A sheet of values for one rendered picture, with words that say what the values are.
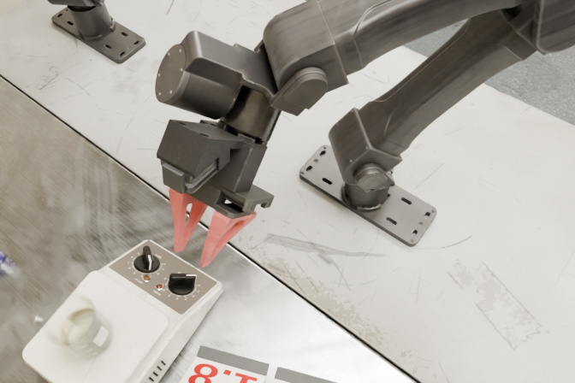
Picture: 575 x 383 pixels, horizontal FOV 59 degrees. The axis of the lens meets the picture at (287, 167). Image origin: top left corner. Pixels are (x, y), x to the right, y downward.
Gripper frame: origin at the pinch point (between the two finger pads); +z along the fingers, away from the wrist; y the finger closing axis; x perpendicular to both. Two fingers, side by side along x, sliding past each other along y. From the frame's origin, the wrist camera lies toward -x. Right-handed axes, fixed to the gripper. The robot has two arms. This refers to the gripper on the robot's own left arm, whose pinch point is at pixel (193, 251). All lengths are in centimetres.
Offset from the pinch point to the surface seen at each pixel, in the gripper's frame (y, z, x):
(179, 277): -2.5, 5.8, 4.4
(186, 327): 1.3, 10.1, 3.5
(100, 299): -7.7, 10.1, -1.8
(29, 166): -37.3, 7.5, 11.9
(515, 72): 18, -58, 180
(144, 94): -31.6, -8.6, 24.9
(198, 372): 5.0, 14.1, 3.5
